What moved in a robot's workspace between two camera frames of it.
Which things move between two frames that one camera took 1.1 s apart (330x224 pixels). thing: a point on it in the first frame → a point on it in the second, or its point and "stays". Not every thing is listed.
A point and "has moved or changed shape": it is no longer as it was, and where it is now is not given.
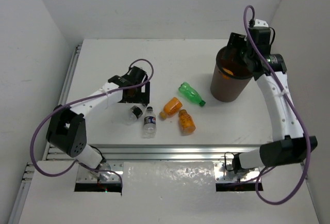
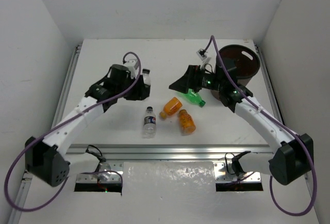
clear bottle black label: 137,111 has moved or changed shape
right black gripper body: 238,41 → 209,80
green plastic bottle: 190,93 stays
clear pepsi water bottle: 149,128 stays
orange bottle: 170,108 stays
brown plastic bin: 231,75 stays
